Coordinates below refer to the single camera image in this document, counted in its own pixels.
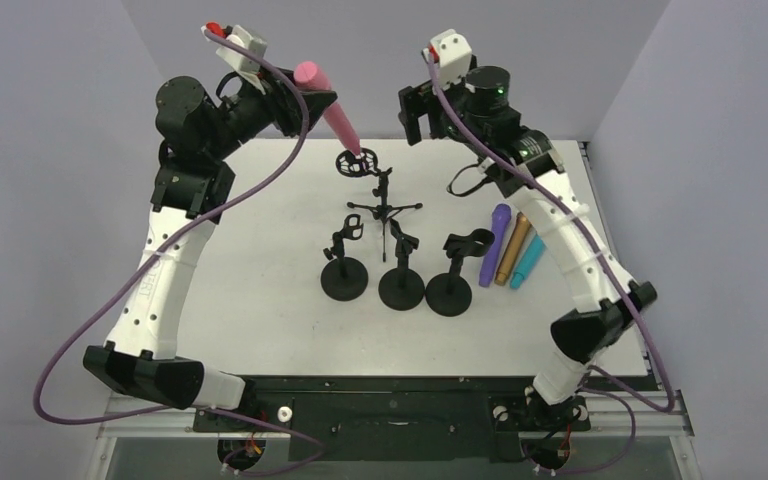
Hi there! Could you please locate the purple microphone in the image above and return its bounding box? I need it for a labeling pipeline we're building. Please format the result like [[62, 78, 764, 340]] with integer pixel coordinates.
[[478, 203, 512, 288]]

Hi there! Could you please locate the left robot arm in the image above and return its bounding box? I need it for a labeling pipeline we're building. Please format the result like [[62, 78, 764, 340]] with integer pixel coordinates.
[[83, 69, 337, 430]]

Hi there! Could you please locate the black tripod shock mount stand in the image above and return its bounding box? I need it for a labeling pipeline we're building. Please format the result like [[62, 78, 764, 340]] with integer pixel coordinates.
[[334, 148, 424, 264]]

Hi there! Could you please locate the purple mic black stand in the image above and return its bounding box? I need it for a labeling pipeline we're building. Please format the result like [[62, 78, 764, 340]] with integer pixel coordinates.
[[425, 228, 495, 317]]

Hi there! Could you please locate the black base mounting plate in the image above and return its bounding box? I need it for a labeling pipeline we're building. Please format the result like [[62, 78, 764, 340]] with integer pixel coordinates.
[[125, 372, 660, 465]]

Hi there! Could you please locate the cyan microphone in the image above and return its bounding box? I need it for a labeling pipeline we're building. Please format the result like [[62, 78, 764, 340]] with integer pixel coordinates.
[[509, 235, 545, 290]]

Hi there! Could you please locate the gold microphone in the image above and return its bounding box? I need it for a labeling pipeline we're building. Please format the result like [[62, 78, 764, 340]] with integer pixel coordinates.
[[493, 212, 531, 286]]

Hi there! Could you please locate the cyan mic black stand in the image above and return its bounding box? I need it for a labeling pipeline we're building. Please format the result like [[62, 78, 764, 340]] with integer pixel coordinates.
[[320, 213, 369, 302]]

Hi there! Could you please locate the gold mic black stand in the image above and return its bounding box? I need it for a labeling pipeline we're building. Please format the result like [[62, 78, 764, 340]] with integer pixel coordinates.
[[378, 220, 425, 311]]

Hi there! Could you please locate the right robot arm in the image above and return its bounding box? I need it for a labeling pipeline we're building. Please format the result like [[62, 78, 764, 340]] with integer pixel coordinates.
[[398, 66, 657, 427]]

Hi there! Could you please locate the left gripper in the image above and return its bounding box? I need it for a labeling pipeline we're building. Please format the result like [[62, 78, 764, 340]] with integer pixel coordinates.
[[205, 61, 334, 162]]

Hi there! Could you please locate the aluminium frame rail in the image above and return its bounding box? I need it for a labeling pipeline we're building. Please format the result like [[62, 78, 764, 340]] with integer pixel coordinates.
[[95, 390, 695, 440]]

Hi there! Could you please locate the pink microphone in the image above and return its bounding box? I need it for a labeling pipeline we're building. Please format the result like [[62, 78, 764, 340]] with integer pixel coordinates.
[[293, 61, 362, 157]]

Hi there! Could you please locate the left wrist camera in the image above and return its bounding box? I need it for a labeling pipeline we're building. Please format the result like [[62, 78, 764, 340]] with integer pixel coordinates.
[[203, 23, 270, 94]]

